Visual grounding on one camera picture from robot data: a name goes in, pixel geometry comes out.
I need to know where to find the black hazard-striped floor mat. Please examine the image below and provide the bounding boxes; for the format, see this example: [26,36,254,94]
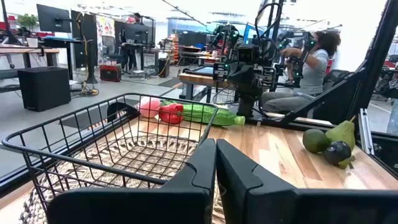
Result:
[58,98,141,130]

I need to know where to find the person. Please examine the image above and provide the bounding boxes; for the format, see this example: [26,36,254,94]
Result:
[261,30,342,114]

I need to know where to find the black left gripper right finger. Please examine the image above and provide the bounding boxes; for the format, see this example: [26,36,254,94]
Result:
[216,139,398,224]

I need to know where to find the black aluminium rig frame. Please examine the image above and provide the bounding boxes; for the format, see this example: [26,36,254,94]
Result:
[248,0,398,180]

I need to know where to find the round woven placemat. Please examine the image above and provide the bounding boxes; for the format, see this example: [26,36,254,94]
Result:
[18,133,226,224]

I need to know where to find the red bell pepper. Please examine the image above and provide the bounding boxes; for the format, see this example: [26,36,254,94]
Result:
[158,103,185,124]

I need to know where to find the black wire basket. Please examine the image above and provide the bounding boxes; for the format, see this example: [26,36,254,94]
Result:
[1,92,220,215]

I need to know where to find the green avocado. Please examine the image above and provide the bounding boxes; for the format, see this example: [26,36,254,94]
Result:
[302,128,330,154]

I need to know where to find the potted green plant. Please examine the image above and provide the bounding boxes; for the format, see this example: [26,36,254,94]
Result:
[16,13,39,32]

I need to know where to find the green speckled pear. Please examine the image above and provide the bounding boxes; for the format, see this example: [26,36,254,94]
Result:
[325,115,356,152]

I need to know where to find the pink peach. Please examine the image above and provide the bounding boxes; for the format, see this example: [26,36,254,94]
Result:
[139,96,162,119]

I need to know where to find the red toolbox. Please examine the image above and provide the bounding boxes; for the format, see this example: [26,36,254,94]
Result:
[99,64,123,83]

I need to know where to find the black computer tower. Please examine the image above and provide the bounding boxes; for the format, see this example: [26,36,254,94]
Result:
[157,58,170,78]

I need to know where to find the black speaker box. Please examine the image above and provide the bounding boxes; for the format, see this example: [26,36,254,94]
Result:
[17,66,72,113]

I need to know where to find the wooden desk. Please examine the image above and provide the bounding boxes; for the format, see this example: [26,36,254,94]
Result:
[0,45,60,70]

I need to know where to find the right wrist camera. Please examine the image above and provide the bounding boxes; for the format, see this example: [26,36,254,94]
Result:
[238,43,259,65]

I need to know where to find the yellow coiled floor cable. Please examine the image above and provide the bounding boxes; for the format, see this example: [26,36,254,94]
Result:
[79,83,100,97]

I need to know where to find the black office chair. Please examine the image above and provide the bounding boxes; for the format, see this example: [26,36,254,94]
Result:
[322,68,352,94]

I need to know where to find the green leafy vegetable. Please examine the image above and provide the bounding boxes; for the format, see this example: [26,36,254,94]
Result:
[160,100,246,127]

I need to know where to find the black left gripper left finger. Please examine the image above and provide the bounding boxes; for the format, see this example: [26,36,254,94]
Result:
[46,138,217,224]

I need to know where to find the wooden workbench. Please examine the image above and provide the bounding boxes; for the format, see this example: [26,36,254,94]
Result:
[178,65,233,103]

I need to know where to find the black desk monitor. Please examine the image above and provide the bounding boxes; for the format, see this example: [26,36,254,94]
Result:
[36,3,72,34]
[123,23,150,44]

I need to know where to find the dark purple fig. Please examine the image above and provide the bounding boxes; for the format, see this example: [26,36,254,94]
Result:
[322,141,356,170]

